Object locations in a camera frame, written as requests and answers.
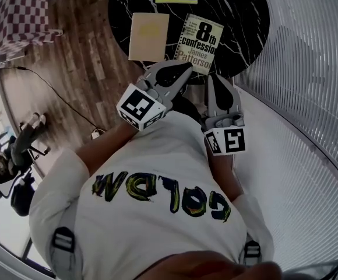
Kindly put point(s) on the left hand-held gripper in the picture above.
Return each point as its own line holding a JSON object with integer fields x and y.
{"x": 138, "y": 105}

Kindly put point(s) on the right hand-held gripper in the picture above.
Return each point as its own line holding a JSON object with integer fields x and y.
{"x": 230, "y": 140}

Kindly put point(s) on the olive book with black lettering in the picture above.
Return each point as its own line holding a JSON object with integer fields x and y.
{"x": 199, "y": 39}

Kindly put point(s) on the plain beige book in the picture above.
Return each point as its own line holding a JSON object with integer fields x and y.
{"x": 148, "y": 36}

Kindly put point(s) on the person's left forearm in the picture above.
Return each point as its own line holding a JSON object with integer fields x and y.
{"x": 107, "y": 147}

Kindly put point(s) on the person's right forearm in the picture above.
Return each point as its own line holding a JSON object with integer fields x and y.
{"x": 224, "y": 174}

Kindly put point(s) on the person's black trousers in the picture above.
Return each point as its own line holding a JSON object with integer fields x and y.
{"x": 186, "y": 106}

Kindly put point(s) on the white power adapter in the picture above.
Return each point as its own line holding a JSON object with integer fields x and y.
{"x": 96, "y": 134}

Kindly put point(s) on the person's white printed t-shirt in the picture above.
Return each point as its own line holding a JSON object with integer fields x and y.
{"x": 151, "y": 232}

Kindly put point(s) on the red white checkered tablecloth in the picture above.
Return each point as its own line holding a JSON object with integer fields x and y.
{"x": 23, "y": 13}

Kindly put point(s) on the person's chin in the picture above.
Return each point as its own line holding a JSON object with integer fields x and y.
{"x": 204, "y": 268}

